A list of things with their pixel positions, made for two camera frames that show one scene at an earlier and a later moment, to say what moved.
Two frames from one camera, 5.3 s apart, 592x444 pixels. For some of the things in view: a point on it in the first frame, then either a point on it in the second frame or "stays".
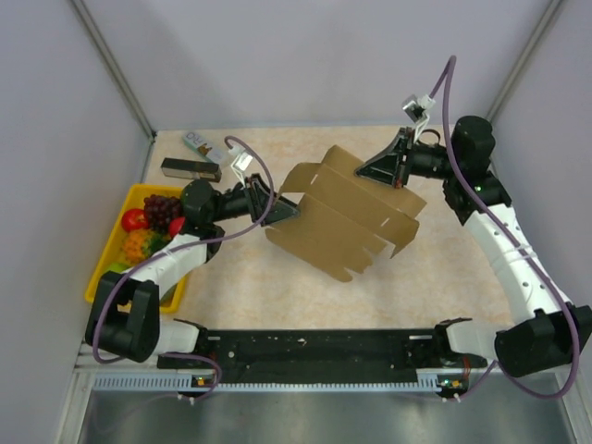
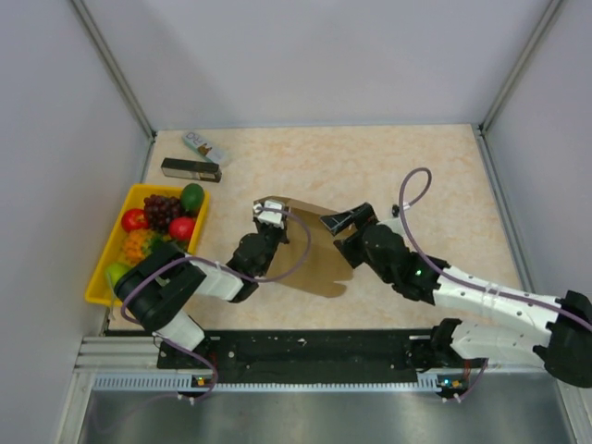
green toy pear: (118, 267) stays
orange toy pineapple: (140, 244) stays
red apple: (175, 225) stays
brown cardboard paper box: (343, 217) -> (324, 269)
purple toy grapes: (159, 210) stays
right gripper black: (388, 166) -> (363, 216)
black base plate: (321, 353) stays
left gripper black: (259, 197) -> (282, 233)
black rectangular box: (191, 169) stays
